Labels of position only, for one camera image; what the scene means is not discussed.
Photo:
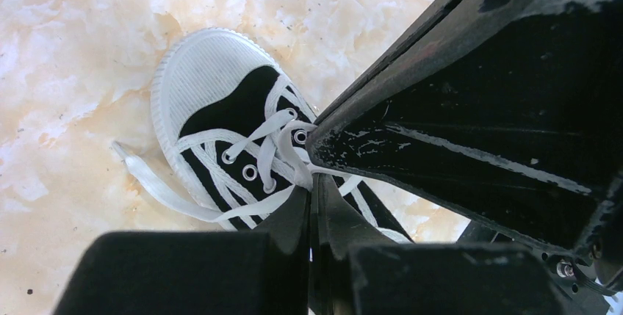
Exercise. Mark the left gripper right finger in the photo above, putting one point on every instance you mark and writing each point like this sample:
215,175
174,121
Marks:
358,270

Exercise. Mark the black white sneaker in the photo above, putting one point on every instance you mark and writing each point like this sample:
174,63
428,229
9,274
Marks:
233,127

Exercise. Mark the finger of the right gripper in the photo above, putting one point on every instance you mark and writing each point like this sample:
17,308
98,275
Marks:
508,112

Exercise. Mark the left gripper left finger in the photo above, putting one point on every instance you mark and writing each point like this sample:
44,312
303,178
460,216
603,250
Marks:
262,271

